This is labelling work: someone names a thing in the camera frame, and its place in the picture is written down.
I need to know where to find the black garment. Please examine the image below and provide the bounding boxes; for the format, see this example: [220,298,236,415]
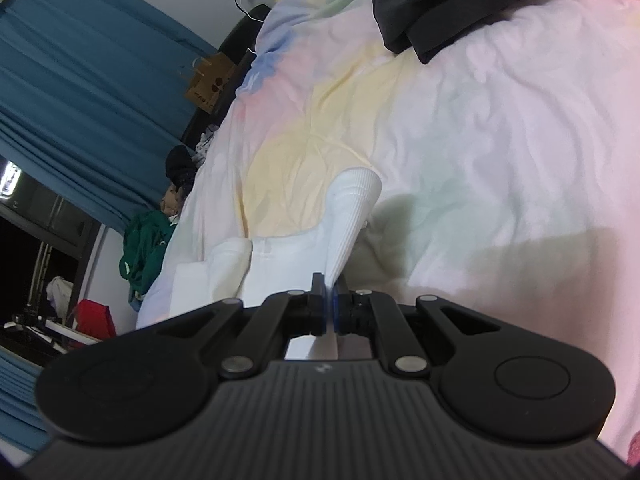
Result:
[362,0,640,65]

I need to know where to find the white patterned cloth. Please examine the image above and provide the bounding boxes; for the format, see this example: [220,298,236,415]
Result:
[192,124,221,166]

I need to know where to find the pastel blanket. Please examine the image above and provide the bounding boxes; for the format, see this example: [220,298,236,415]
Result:
[137,0,640,464]

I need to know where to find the blue curtain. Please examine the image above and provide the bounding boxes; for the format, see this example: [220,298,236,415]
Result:
[0,349,52,454]
[0,0,221,231]

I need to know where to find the green garment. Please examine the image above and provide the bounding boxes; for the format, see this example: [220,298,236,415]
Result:
[118,208,177,306]

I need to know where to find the dark window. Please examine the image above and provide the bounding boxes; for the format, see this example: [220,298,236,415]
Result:
[0,157,109,361]

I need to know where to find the brown paper bag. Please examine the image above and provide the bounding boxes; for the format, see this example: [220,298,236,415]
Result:
[183,53,237,114]

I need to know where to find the red garment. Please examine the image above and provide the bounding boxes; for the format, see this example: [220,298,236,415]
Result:
[74,298,119,344]

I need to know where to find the dark clothes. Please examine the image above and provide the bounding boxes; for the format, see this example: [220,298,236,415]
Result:
[164,144,197,189]

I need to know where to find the black sofa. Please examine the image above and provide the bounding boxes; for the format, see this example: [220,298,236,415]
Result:
[179,3,271,149]

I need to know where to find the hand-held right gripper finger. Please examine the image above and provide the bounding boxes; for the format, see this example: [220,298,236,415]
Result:
[150,273,332,380]
[332,275,501,379]

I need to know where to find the hanging white garment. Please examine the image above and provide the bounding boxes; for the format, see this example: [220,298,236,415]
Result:
[45,276,76,321]

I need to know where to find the beige clothes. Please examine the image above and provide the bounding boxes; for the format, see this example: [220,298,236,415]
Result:
[159,183,185,216]

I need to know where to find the white sweatshirt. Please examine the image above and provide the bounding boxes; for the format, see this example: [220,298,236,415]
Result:
[136,167,384,361]

